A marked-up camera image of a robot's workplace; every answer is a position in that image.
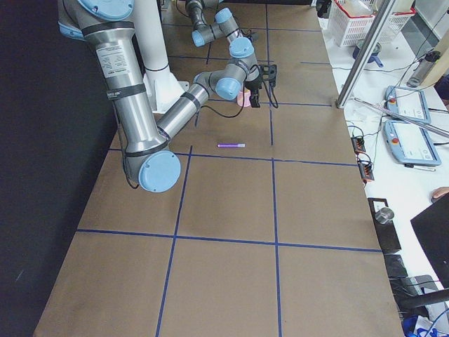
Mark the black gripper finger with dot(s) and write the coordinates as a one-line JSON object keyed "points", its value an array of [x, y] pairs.
{"points": [[253, 98], [256, 98]]}

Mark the lower blue teach pendant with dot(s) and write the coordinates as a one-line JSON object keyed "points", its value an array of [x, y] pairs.
{"points": [[410, 144]]}

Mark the white red plastic basket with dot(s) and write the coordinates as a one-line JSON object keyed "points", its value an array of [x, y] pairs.
{"points": [[350, 21]]}

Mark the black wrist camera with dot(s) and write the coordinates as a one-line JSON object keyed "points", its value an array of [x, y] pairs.
{"points": [[269, 74]]}

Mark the purple marker pen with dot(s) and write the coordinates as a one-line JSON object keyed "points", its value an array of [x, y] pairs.
{"points": [[231, 145]]}

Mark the dark water bottle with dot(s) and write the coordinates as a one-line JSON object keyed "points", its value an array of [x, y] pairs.
{"points": [[426, 63]]}

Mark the black office chair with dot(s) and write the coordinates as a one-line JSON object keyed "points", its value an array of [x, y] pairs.
{"points": [[418, 295]]}

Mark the aluminium frame post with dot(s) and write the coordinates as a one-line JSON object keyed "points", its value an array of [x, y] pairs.
{"points": [[381, 19]]}

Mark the small metal cup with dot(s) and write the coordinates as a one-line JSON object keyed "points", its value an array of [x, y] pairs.
{"points": [[384, 215]]}

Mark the blue teach pendant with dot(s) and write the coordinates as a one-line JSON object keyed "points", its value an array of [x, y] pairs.
{"points": [[410, 144], [407, 102]]}

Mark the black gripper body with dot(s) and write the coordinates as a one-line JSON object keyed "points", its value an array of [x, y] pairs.
{"points": [[254, 84]]}

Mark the pink mesh pen holder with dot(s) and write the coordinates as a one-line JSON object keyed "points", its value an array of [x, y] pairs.
{"points": [[243, 98]]}

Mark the person's hand on mouse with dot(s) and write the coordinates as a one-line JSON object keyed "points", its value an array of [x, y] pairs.
{"points": [[439, 193]]}

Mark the upper blue teach pendant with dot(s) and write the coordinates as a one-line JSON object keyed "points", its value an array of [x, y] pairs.
{"points": [[407, 102]]}

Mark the black box under cup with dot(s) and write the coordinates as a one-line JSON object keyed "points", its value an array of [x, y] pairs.
{"points": [[386, 233]]}

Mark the black monitor corner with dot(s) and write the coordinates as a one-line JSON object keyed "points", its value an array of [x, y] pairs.
{"points": [[431, 229]]}

